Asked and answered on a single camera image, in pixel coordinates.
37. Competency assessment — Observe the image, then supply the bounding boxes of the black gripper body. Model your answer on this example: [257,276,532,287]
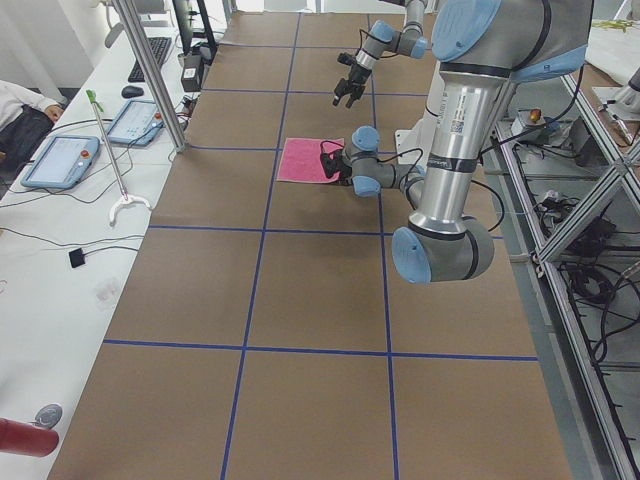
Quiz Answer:
[334,164,352,186]
[348,63,371,87]

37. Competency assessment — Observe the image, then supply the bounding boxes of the pink towel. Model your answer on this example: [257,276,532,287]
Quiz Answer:
[277,138,339,184]

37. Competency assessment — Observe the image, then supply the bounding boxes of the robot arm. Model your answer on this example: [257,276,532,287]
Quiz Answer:
[332,0,433,108]
[334,1,593,284]

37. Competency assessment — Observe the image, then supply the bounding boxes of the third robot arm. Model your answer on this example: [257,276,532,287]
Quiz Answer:
[594,70,640,124]

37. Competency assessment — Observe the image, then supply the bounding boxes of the black power adapter box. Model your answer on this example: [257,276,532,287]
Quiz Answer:
[181,54,204,93]

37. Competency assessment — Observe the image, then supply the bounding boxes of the emergency stop box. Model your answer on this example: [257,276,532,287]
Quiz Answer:
[511,108,560,143]

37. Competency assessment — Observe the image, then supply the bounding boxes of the black keyboard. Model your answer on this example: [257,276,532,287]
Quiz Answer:
[127,36,173,84]

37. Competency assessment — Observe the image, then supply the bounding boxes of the far teach pendant tablet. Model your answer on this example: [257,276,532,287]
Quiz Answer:
[107,99,164,147]

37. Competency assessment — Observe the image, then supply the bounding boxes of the teach pendant tablet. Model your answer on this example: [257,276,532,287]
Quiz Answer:
[21,135,100,189]
[107,99,164,147]

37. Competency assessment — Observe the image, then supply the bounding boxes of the black computer mouse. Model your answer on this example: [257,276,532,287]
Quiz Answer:
[121,85,144,99]

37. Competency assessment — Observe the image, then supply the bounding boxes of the white grabber stick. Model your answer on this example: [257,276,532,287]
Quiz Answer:
[86,89,151,227]

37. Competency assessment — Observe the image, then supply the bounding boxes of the near teach pendant tablet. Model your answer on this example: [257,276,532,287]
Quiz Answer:
[21,135,100,189]

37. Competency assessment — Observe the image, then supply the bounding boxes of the small black square device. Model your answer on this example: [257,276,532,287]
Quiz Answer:
[68,248,86,269]

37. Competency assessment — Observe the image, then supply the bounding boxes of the person in white shirt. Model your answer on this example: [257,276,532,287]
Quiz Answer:
[1,80,64,169]

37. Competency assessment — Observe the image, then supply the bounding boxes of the round silver disc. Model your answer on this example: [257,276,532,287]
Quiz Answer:
[32,403,63,430]

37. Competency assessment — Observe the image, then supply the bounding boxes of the red bottle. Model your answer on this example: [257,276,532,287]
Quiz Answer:
[0,418,59,457]

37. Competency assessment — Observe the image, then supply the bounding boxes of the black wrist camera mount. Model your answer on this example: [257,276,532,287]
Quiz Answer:
[337,52,355,66]
[320,140,344,181]

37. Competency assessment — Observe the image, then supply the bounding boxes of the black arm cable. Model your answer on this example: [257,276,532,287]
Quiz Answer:
[374,149,506,231]

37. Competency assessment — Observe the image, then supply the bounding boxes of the aluminium frame post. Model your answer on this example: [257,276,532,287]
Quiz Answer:
[113,0,186,153]

